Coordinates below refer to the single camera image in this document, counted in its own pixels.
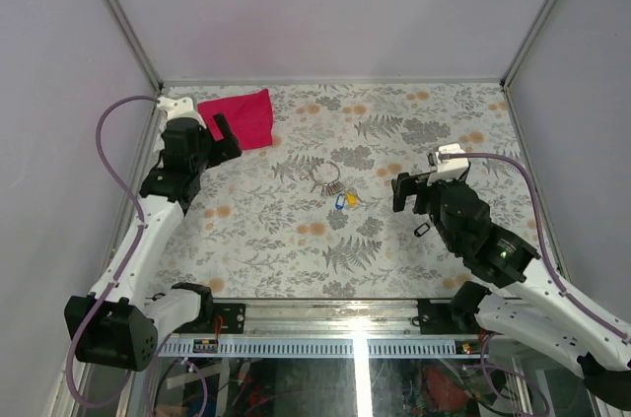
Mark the key with blue tag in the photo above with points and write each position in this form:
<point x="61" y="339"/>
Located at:
<point x="340" y="201"/>

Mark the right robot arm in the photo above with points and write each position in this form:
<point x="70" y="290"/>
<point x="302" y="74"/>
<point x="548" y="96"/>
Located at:
<point x="515" y="295"/>

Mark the key with black tag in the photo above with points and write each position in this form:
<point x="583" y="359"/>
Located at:
<point x="423" y="229"/>

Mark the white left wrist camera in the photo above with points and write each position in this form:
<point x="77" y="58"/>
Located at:
<point x="180" y="108"/>

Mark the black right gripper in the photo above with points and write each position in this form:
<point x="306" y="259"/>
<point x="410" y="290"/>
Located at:
<point x="424" y="189"/>

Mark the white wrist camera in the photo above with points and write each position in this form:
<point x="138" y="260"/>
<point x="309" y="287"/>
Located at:
<point x="180" y="108"/>
<point x="444" y="166"/>

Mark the red cloth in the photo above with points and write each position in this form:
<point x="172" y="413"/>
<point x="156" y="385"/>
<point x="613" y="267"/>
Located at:
<point x="250" y="118"/>

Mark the slotted cable duct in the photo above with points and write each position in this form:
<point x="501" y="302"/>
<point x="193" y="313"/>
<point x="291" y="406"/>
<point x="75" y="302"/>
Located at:
<point x="318" y="348"/>

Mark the large metal keyring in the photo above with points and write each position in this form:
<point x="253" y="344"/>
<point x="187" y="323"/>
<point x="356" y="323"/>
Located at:
<point x="325" y="179"/>

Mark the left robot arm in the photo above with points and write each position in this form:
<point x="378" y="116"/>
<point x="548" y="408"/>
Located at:
<point x="117" y="325"/>

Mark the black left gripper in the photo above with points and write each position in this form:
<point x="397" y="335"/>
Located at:
<point x="229" y="147"/>

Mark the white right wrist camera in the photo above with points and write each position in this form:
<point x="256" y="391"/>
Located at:
<point x="444" y="166"/>

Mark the metal mounting rail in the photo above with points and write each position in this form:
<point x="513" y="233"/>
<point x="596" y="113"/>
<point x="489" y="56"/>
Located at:
<point x="322" y="318"/>

